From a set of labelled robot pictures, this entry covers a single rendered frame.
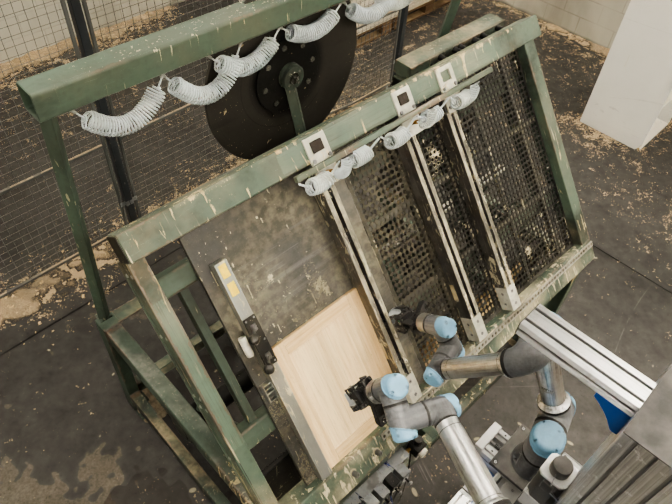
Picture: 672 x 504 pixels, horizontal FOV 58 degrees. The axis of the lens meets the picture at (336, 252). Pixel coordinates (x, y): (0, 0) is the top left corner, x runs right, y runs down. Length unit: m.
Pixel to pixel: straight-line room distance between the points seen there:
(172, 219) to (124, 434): 1.95
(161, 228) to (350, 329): 0.89
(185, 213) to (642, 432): 1.38
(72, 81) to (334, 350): 1.30
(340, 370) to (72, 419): 1.85
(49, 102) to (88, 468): 2.20
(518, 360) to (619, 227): 3.22
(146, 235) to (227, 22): 0.78
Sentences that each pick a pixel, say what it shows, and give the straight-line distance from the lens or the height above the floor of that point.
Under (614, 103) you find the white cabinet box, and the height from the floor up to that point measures 0.31.
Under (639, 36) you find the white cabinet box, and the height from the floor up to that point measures 0.91.
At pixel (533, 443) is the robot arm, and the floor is 1.24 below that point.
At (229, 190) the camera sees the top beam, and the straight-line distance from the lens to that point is 2.03.
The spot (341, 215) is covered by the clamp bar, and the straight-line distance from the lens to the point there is 2.31.
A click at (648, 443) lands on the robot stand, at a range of 1.51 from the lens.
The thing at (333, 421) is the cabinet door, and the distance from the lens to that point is 2.47.
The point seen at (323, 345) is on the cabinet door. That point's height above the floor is 1.25.
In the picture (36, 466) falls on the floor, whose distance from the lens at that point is 3.75.
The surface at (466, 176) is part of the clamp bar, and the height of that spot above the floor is 1.48.
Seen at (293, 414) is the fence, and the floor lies 1.15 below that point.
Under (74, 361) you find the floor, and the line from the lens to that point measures 4.02.
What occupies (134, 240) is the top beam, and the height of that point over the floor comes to 1.86.
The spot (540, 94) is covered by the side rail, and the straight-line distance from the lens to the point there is 3.24.
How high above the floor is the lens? 3.22
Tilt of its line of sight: 48 degrees down
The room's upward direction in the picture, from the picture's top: 5 degrees clockwise
